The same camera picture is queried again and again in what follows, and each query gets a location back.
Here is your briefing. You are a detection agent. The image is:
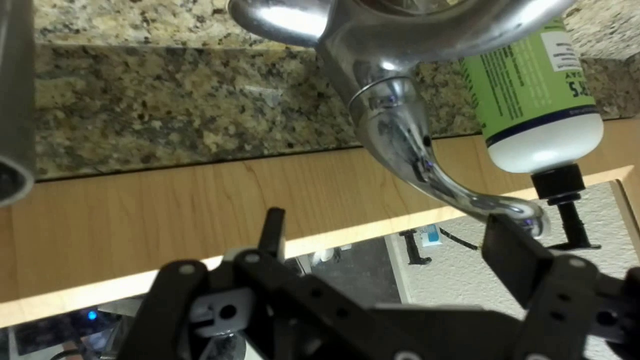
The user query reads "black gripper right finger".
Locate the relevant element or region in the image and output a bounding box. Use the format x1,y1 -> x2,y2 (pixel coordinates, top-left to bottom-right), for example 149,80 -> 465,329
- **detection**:
479,212 -> 640,360

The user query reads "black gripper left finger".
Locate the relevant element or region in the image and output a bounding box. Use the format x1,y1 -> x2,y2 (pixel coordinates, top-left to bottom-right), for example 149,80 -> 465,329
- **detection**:
117,205 -> 402,360

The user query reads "stainless steel cup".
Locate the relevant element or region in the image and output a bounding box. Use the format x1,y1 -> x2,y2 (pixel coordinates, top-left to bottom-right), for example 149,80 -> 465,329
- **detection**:
0,0 -> 38,210

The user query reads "green soap pump bottle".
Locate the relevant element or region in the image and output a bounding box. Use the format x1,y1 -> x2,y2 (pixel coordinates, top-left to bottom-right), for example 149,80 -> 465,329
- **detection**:
462,18 -> 606,251

